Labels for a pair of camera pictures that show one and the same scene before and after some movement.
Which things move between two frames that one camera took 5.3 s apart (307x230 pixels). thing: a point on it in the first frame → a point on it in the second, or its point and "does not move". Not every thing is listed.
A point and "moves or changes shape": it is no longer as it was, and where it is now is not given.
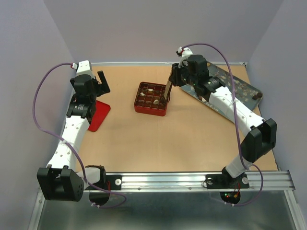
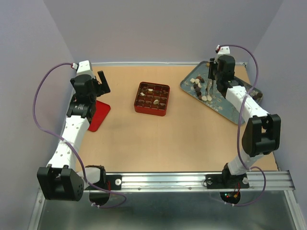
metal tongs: x=167 y=93 moves or changes shape
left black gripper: x=102 y=88 does not move
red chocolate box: x=149 y=99 does not move
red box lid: x=101 y=111 does not move
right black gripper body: x=181 y=76 → x=214 y=74
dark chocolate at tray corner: x=257 y=96 does not move
